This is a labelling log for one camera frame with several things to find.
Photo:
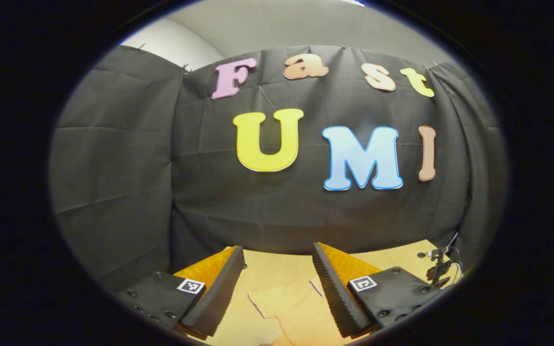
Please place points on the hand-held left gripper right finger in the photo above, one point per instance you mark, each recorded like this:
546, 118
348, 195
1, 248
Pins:
334, 298

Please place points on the ceiling light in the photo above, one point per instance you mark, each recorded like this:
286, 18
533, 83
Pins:
354, 2

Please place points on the black metal clamp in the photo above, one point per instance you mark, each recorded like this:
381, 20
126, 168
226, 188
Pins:
438, 269

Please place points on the orange T-shirt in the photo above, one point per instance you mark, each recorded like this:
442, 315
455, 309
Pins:
301, 312

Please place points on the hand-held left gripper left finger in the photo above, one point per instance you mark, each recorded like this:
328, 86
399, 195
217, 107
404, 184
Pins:
219, 293

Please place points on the black backdrop cloth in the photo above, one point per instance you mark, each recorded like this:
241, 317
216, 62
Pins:
282, 211

